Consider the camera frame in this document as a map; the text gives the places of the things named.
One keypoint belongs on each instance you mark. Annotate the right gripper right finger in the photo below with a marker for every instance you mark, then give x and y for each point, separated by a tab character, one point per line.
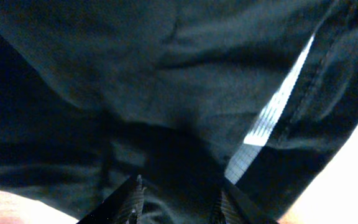
234	207

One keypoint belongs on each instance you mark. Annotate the dark green shorts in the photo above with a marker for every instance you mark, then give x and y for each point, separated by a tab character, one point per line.
184	93

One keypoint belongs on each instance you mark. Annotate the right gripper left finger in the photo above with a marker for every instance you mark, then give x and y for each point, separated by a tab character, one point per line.
124	206

